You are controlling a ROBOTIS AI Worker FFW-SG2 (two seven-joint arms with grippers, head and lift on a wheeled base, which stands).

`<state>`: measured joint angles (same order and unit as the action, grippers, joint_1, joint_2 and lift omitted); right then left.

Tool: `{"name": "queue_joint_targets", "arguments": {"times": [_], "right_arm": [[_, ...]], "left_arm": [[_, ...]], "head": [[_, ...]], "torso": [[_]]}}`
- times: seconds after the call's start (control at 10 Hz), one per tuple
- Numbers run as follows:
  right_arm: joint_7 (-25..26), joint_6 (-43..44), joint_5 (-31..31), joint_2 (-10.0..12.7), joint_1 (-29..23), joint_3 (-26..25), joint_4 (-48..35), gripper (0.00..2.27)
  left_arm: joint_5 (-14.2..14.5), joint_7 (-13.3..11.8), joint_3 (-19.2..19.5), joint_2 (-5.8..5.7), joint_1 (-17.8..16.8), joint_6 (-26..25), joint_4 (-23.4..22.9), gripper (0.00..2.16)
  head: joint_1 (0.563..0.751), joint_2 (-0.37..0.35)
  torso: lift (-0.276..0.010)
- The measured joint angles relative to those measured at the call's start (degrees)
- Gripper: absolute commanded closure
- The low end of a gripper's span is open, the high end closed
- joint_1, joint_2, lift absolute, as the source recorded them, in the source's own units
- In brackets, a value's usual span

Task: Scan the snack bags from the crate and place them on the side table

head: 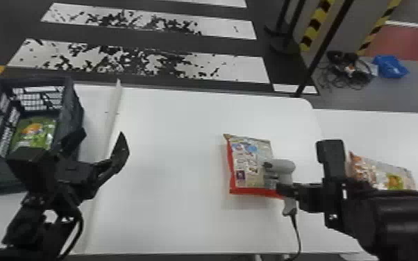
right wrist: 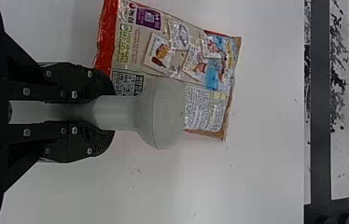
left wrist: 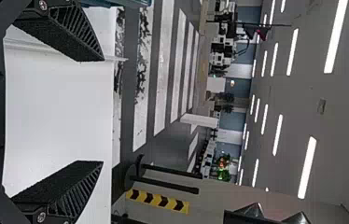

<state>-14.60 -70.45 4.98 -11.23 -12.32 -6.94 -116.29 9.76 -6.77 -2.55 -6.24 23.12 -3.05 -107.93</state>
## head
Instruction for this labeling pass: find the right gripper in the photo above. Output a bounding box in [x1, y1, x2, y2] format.
[275, 180, 344, 230]

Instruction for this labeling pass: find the red snack packet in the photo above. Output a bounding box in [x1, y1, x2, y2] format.
[223, 133, 285, 199]

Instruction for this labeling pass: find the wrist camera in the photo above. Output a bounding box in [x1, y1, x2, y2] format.
[5, 145, 64, 183]
[315, 139, 348, 183]

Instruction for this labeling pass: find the hand scanner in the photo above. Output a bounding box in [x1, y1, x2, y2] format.
[262, 158, 299, 217]

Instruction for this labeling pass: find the orange snack packet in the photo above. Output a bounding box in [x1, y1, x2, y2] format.
[346, 151, 417, 192]

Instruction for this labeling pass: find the yellow black striped post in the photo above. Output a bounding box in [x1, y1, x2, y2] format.
[299, 0, 336, 53]
[356, 0, 402, 56]

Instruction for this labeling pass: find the green snack packet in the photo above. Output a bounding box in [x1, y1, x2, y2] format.
[9, 116, 58, 153]

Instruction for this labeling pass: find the black scanner cable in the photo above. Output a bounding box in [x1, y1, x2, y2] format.
[288, 214, 303, 261]

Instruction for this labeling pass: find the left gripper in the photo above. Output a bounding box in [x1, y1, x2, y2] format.
[50, 127, 131, 207]

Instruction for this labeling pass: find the blue bag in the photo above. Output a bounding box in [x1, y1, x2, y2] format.
[371, 54, 410, 80]

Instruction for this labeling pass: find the black cable bundle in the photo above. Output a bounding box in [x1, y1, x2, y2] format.
[317, 50, 376, 91]

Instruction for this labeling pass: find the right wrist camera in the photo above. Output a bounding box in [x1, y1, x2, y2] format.
[315, 139, 348, 183]

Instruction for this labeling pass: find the black basket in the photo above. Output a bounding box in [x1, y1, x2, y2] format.
[0, 75, 87, 196]

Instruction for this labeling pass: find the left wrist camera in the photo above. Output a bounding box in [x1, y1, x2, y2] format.
[5, 145, 64, 183]

